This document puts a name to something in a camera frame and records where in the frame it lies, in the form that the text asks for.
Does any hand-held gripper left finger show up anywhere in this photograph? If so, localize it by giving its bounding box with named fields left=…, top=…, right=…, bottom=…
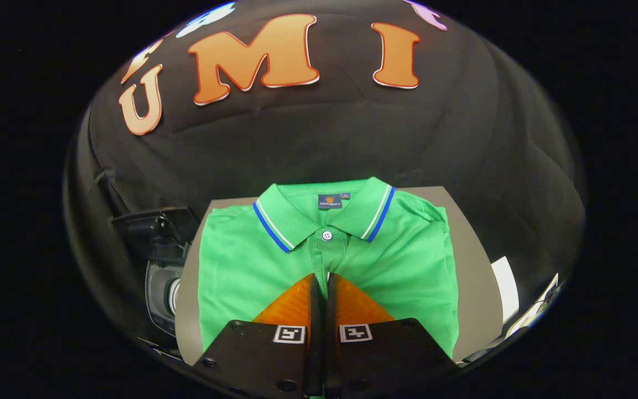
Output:
left=192, top=273, right=323, bottom=399

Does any dark transparent washing machine lid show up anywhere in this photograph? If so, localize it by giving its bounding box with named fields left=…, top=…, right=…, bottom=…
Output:
left=110, top=206, right=202, bottom=262

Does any green polo shirt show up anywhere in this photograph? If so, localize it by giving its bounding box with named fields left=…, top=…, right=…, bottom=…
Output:
left=197, top=176, right=460, bottom=361

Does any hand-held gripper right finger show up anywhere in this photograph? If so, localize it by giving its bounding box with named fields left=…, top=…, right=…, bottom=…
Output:
left=323, top=272, right=460, bottom=399

